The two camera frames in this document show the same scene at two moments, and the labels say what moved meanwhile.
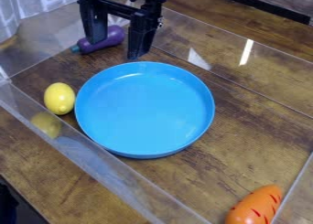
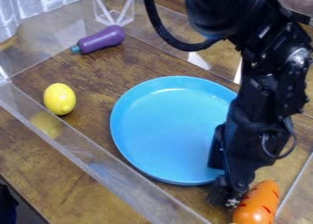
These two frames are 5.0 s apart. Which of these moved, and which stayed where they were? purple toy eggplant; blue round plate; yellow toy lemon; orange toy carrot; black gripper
Moved: orange toy carrot; black gripper; blue round plate
Stayed: purple toy eggplant; yellow toy lemon
